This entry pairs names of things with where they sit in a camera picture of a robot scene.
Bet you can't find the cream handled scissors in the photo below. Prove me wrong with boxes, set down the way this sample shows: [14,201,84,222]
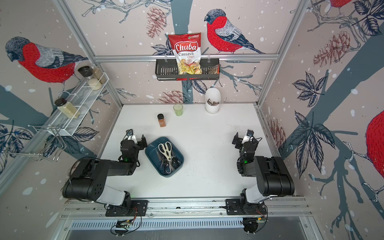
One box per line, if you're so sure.
[158,142,172,162]

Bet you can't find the black scissors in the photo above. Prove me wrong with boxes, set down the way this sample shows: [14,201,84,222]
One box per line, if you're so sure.
[156,150,167,174]
[171,155,183,170]

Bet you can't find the pink handled scissors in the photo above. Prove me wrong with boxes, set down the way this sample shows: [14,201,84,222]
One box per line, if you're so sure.
[163,160,176,175]

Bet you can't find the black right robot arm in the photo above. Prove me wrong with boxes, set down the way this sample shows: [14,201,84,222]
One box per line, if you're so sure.
[139,130,295,210]

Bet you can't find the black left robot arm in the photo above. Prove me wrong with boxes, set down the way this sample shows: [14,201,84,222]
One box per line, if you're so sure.
[62,130,148,210]

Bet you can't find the teal storage tray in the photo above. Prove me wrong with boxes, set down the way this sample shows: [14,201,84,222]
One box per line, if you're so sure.
[145,137,184,178]

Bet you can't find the orange spice jar black lid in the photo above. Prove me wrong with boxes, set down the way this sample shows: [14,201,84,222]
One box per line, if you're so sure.
[157,114,166,128]

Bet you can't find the green glass cup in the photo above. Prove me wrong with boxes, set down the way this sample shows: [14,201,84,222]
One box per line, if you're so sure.
[173,104,184,117]

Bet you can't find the white utensil holder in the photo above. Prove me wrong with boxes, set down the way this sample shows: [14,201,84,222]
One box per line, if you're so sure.
[205,88,221,114]

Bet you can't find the small spice jar behind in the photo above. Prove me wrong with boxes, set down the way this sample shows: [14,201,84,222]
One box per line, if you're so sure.
[91,65,106,84]

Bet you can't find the horizontal aluminium bar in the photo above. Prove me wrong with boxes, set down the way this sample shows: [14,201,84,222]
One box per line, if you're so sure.
[93,53,280,63]

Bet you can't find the red Chuba chips bag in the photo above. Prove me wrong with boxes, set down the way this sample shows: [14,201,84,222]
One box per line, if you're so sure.
[168,33,202,75]

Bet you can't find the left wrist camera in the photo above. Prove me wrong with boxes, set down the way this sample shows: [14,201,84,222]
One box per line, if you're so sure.
[123,129,138,144]

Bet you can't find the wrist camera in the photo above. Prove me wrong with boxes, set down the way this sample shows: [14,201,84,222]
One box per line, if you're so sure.
[123,129,138,144]
[242,130,255,144]

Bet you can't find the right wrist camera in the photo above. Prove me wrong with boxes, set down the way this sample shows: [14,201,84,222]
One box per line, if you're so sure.
[242,130,255,144]

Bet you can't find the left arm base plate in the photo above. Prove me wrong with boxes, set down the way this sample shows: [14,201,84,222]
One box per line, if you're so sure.
[105,200,149,217]

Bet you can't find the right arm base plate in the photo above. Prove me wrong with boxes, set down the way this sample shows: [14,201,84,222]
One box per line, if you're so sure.
[224,199,268,216]

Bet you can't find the white wire wall shelf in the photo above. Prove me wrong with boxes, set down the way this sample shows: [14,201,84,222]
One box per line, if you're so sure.
[32,73,110,136]

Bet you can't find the black wall basket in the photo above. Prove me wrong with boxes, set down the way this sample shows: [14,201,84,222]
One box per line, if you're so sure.
[155,58,220,81]

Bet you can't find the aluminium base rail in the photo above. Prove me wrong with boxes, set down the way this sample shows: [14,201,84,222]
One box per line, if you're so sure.
[51,197,323,240]

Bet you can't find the aluminium frame post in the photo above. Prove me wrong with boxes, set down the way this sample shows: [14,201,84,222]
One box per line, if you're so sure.
[53,0,123,110]

